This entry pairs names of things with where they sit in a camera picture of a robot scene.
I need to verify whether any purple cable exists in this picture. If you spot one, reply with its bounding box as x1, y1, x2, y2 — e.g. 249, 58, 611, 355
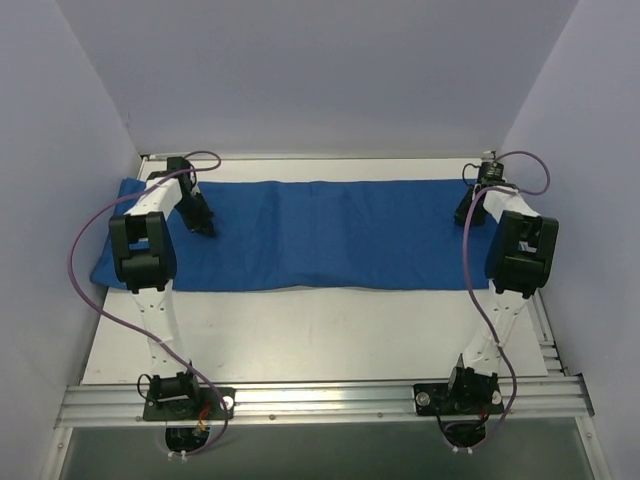
462, 150, 553, 451
67, 149, 236, 456

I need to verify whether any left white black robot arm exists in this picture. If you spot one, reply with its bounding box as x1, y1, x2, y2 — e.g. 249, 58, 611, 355
109, 155, 215, 419

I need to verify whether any front aluminium rail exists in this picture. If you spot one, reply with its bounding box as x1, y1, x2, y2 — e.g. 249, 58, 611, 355
55, 376, 595, 428

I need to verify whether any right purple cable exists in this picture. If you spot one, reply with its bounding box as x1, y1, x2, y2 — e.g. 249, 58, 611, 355
462, 150, 553, 451

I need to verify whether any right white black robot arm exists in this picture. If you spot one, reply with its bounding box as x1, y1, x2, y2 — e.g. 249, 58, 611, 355
443, 160, 559, 413

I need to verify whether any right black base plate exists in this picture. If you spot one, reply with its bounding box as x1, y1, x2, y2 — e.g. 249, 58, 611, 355
412, 382, 504, 417

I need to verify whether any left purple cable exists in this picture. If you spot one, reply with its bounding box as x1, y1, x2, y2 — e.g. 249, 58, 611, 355
67, 149, 236, 456

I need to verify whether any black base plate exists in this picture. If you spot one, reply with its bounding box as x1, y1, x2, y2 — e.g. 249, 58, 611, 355
412, 382, 504, 417
142, 387, 236, 422

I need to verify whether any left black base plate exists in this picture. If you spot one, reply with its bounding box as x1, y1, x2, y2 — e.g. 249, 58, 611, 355
142, 387, 236, 422

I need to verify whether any back aluminium rail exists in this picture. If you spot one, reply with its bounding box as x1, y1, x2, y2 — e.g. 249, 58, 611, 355
141, 151, 207, 162

